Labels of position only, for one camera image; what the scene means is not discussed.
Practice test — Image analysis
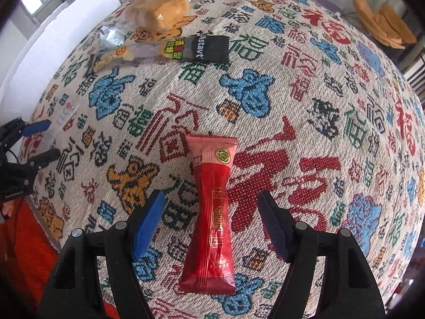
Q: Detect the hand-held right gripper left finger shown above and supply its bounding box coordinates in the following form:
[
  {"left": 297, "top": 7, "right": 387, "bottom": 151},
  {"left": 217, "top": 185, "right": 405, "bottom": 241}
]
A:
[{"left": 37, "top": 189, "right": 167, "bottom": 319}]

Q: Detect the purple floor mat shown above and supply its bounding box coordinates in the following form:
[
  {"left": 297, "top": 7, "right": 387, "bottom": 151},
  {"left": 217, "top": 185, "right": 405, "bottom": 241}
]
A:
[{"left": 314, "top": 0, "right": 339, "bottom": 14}]

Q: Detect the orange rug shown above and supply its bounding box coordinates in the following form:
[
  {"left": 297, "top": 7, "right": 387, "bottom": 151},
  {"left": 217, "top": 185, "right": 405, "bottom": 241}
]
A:
[{"left": 0, "top": 199, "right": 120, "bottom": 319}]

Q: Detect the clear yellow-green label packet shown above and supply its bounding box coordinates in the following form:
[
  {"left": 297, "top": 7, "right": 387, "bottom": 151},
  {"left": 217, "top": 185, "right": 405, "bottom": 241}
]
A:
[{"left": 88, "top": 38, "right": 186, "bottom": 74}]

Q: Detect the black snack packet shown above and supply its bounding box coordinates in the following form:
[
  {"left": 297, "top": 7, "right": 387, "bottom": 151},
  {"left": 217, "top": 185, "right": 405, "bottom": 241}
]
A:
[{"left": 182, "top": 35, "right": 231, "bottom": 65}]

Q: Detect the clear bread packet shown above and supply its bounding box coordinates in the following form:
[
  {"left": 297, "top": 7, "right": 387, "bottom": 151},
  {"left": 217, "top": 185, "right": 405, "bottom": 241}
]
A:
[{"left": 124, "top": 0, "right": 203, "bottom": 32}]

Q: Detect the long clear snack packet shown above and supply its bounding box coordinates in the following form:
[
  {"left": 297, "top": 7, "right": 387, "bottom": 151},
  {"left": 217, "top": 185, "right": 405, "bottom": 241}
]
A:
[{"left": 46, "top": 101, "right": 80, "bottom": 143}]

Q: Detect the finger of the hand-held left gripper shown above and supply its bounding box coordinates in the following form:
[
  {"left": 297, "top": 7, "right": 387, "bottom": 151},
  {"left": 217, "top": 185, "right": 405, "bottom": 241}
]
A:
[
  {"left": 0, "top": 117, "right": 53, "bottom": 150},
  {"left": 23, "top": 148, "right": 61, "bottom": 177}
]

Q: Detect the silver teal snack packet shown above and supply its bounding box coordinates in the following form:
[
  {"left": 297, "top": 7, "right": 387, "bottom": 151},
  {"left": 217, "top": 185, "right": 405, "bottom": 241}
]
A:
[{"left": 100, "top": 26, "right": 126, "bottom": 54}]

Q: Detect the red snack packet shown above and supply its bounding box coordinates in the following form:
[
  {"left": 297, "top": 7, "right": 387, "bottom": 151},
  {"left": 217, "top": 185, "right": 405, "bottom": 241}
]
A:
[{"left": 178, "top": 135, "right": 239, "bottom": 296}]

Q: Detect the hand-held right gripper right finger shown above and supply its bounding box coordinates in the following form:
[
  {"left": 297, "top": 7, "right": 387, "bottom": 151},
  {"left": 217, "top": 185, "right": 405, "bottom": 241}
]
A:
[{"left": 257, "top": 189, "right": 387, "bottom": 319}]

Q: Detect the dark wooden chair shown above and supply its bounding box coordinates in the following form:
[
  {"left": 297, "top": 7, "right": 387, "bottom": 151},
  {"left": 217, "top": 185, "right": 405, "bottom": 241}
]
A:
[{"left": 403, "top": 63, "right": 425, "bottom": 101}]

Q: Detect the orange lounge chair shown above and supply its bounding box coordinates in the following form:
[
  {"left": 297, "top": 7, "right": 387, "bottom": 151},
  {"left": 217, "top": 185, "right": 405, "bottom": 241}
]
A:
[{"left": 352, "top": 0, "right": 417, "bottom": 50}]

